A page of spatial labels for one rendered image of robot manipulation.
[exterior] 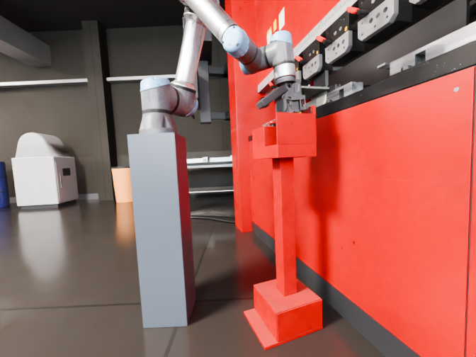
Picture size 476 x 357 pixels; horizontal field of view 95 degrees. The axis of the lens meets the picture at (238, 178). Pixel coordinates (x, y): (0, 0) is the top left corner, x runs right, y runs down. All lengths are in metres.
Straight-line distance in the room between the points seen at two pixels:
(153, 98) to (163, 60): 4.35
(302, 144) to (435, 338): 0.63
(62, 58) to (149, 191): 5.45
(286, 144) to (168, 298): 0.75
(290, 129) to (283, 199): 0.26
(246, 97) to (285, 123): 1.32
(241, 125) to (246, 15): 0.94
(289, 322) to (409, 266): 0.44
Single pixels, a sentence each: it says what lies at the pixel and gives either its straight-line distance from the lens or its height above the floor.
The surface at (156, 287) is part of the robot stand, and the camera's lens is 1.02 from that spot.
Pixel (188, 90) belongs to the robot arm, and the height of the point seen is 0.98.
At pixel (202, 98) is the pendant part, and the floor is 1.35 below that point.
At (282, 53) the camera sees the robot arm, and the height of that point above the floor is 1.01.
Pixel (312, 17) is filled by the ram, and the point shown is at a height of 1.39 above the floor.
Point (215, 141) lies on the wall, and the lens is 4.67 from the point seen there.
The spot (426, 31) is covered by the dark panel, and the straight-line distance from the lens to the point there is 1.65.
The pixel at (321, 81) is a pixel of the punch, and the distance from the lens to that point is 1.32.
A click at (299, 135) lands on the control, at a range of 0.80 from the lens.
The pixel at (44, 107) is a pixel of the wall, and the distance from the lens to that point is 6.22.
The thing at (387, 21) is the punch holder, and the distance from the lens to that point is 1.04.
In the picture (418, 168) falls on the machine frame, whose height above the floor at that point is 0.62.
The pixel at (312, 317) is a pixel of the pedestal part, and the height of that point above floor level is 0.06.
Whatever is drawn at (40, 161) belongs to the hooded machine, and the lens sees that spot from 5.05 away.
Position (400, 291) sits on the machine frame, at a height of 0.25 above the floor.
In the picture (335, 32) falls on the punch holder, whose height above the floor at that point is 1.21.
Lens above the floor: 0.65
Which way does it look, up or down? 4 degrees down
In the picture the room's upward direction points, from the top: 3 degrees counter-clockwise
